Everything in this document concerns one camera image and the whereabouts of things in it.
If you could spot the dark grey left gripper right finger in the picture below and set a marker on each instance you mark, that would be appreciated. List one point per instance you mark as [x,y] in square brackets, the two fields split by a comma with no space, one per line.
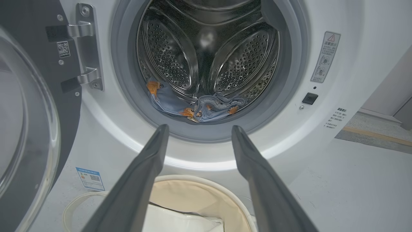
[267,193]

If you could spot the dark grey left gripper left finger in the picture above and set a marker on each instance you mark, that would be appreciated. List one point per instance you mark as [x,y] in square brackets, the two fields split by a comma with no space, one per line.
[138,187]

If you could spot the blue patterned garment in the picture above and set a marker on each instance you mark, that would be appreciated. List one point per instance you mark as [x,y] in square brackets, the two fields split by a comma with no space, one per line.
[167,100]

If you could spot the black round glass washer door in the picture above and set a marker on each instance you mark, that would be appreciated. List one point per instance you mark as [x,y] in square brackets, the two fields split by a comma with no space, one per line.
[35,96]

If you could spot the cream canvas laundry basket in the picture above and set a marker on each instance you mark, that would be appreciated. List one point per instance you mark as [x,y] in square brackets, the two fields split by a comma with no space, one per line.
[196,196]

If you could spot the white front-load washing machine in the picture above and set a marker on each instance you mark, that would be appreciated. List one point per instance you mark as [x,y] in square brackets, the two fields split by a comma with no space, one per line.
[106,129]

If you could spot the black door latch socket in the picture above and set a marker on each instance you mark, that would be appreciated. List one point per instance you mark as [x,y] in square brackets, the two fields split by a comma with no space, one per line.
[310,98]

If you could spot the grey rubber door gasket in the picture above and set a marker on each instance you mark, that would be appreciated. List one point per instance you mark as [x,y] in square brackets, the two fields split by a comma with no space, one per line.
[289,71]

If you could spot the silver metal door hinge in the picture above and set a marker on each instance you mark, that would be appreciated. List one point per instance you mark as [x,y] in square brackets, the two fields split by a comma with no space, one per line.
[88,48]

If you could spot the stainless steel washing machine drum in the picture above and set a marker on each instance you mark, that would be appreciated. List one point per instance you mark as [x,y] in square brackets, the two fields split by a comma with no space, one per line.
[206,48]

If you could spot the blue energy label sticker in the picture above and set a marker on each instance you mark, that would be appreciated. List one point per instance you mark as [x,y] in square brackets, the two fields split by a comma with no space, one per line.
[90,178]

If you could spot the white padding sheet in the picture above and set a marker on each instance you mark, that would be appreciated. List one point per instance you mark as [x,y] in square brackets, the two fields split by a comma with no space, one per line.
[180,222]

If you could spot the grey warning sticker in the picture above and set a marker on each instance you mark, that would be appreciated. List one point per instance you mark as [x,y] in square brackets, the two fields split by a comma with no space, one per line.
[325,56]

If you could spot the white QR code sticker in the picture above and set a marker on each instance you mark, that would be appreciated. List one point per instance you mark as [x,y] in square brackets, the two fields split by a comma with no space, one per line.
[63,49]

